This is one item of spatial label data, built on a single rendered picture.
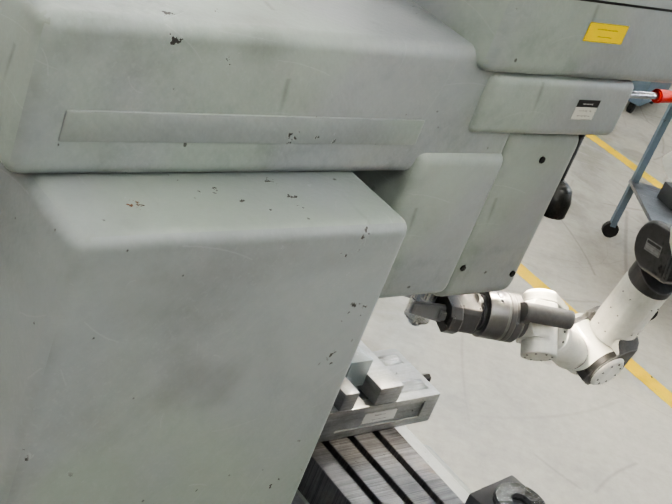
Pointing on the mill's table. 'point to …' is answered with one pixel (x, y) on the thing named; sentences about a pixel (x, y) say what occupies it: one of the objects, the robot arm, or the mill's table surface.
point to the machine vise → (364, 413)
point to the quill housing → (511, 212)
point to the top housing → (565, 36)
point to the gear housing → (550, 104)
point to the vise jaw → (380, 381)
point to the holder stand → (505, 493)
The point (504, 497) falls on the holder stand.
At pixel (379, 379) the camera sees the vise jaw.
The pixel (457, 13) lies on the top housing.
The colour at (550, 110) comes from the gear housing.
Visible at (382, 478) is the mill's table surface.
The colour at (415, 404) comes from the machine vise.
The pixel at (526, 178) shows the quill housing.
